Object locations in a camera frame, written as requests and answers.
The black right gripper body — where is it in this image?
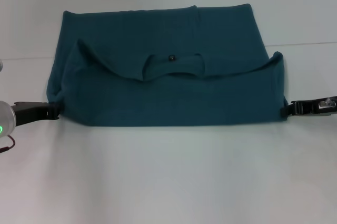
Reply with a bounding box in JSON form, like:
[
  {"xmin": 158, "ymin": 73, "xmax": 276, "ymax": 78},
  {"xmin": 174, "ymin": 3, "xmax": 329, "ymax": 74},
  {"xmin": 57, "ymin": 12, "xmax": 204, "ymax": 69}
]
[{"xmin": 291, "ymin": 94, "xmax": 337, "ymax": 117}]

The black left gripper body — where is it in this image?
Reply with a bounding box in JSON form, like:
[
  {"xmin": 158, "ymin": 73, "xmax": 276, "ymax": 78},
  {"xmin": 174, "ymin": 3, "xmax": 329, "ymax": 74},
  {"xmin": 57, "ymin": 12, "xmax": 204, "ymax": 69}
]
[{"xmin": 13, "ymin": 101, "xmax": 51, "ymax": 127}]

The teal t-shirt with FREE print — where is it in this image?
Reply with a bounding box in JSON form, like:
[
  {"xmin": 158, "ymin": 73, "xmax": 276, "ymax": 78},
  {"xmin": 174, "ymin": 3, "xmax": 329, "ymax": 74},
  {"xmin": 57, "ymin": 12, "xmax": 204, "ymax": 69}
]
[{"xmin": 46, "ymin": 3, "xmax": 289, "ymax": 128}]

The left arm connector cable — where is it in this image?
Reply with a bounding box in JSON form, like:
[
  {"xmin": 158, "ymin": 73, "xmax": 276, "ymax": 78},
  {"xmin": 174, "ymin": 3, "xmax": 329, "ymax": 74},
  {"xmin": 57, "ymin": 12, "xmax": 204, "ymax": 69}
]
[{"xmin": 0, "ymin": 134, "xmax": 16, "ymax": 155}]

